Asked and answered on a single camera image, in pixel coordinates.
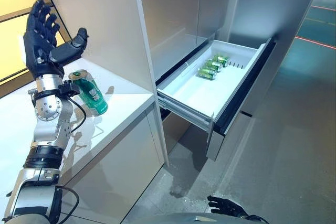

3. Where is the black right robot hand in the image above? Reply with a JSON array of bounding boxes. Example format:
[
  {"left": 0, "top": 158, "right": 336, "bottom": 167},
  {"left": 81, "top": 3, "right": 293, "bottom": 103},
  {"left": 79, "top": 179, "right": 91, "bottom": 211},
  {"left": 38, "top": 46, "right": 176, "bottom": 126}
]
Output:
[{"left": 207, "top": 195, "right": 249, "bottom": 219}]

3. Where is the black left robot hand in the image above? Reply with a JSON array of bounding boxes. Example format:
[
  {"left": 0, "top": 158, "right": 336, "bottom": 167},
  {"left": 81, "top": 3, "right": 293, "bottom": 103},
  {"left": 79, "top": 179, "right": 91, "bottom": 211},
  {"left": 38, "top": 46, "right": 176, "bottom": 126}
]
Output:
[{"left": 23, "top": 0, "right": 89, "bottom": 80}]

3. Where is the white fridge drawer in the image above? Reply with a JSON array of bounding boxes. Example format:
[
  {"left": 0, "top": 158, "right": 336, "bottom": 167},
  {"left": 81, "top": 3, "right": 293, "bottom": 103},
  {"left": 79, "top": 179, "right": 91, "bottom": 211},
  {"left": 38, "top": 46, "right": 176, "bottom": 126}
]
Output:
[{"left": 156, "top": 37, "right": 277, "bottom": 162}]

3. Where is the silver fridge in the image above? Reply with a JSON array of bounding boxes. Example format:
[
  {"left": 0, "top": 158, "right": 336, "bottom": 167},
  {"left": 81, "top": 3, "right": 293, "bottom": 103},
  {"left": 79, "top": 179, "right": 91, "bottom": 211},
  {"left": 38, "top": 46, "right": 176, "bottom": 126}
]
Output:
[{"left": 131, "top": 0, "right": 326, "bottom": 167}]

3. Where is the green drink can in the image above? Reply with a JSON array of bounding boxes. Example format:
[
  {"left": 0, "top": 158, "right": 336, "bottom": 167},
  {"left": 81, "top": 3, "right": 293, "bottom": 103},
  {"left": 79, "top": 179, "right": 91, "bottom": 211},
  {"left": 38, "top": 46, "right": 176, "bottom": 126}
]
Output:
[
  {"left": 212, "top": 55, "right": 230, "bottom": 68},
  {"left": 205, "top": 59, "right": 224, "bottom": 73},
  {"left": 68, "top": 69, "right": 109, "bottom": 117},
  {"left": 197, "top": 67, "right": 218, "bottom": 81}
]

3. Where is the white counter cabinet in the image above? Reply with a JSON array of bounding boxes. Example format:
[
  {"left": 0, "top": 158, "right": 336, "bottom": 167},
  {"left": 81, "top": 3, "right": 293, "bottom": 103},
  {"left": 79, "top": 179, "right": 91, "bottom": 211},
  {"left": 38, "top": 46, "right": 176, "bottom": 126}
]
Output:
[{"left": 0, "top": 58, "right": 165, "bottom": 224}]

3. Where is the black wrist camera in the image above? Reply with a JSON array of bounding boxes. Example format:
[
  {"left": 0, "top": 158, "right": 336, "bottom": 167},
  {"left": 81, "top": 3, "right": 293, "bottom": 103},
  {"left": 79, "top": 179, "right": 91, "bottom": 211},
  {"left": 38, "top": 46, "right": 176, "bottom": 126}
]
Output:
[{"left": 58, "top": 79, "right": 79, "bottom": 97}]

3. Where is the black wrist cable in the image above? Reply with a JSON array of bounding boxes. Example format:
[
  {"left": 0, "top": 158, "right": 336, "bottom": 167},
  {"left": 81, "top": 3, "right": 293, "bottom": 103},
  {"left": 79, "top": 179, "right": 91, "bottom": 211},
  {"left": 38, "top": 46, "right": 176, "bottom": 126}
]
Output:
[{"left": 67, "top": 97, "right": 87, "bottom": 133}]

